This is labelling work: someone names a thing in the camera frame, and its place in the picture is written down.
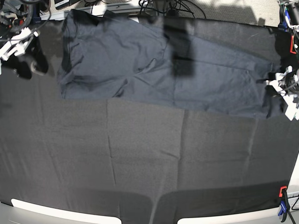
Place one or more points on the blue orange clamp near right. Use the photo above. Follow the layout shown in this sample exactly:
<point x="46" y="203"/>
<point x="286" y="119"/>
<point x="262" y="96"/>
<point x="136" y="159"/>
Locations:
<point x="285" y="209"/>

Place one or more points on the black table cover cloth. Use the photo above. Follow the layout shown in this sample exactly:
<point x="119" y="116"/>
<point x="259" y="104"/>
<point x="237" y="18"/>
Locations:
<point x="144" y="164"/>

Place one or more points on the orange clamp far right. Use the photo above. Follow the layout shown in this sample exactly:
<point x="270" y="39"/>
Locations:
<point x="293" y="46"/>

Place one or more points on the dark navy t-shirt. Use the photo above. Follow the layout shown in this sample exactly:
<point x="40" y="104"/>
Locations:
<point x="116" y="57"/>

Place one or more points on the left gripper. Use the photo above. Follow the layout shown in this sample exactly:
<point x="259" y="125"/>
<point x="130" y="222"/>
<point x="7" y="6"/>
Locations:
<point x="290" y="83"/>

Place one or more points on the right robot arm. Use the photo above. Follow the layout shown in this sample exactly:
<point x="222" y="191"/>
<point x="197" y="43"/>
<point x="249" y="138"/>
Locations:
<point x="16" y="15"/>

